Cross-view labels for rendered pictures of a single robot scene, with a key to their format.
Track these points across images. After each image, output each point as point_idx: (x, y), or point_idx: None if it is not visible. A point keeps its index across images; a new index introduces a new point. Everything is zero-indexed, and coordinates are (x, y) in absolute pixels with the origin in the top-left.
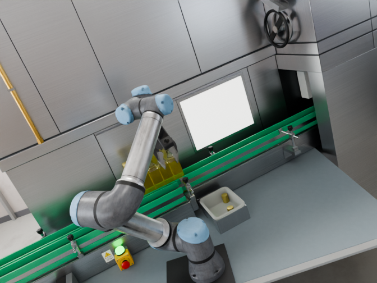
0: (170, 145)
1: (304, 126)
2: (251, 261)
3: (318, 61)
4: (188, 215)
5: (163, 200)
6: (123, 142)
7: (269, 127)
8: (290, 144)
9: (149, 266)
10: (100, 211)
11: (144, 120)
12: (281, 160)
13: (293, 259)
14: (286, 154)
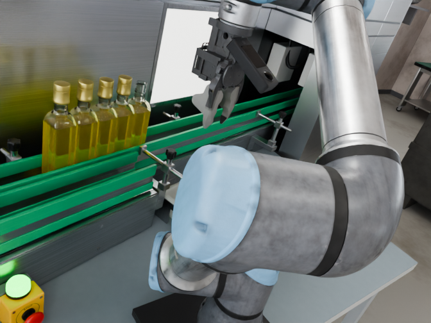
0: (273, 86)
1: (272, 116)
2: (281, 305)
3: None
4: (145, 217)
5: (124, 184)
6: (49, 34)
7: (240, 104)
8: (258, 134)
9: (87, 319)
10: (364, 231)
11: (355, 13)
12: None
13: (334, 301)
14: (249, 147)
